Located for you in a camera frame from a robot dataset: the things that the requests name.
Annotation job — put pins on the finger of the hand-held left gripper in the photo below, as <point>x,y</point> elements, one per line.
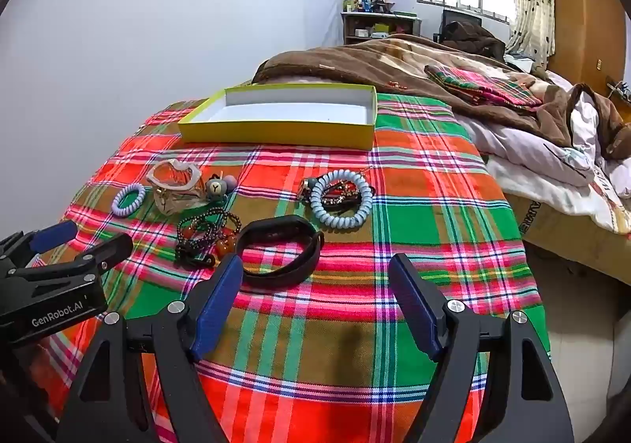
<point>54,233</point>
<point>108,250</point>

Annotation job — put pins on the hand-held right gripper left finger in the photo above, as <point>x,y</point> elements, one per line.
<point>217,310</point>

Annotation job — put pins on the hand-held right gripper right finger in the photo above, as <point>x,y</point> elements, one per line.
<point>414,307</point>

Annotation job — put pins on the translucent hair claw clip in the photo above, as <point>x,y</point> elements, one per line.
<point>172,199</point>

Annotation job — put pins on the black wristband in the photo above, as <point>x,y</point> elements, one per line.
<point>305,260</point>

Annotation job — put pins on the yellow-green cardboard box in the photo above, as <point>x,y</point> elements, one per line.
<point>276,135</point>

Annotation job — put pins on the red green plaid bedsheet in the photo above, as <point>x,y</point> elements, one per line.
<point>419,206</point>

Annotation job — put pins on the brown bed base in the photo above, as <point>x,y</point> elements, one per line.
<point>557,236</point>

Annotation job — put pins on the white quilt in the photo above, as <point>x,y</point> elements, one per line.
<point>532,152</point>

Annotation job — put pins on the folded plaid cloth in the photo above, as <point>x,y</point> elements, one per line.
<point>473,83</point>

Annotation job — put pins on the brown blanket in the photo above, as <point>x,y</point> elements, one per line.
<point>345,63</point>

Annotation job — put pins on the dark brown jacket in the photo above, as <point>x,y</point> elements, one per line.
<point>473,38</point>

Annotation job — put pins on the wooden shelf unit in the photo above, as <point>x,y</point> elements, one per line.
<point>362,24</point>

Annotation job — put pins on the black monitor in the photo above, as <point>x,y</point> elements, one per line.
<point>451,16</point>

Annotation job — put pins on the patterned curtain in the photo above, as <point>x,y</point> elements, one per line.
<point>532,4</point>

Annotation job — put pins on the wooden wardrobe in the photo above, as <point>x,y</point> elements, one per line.
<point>586,19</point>

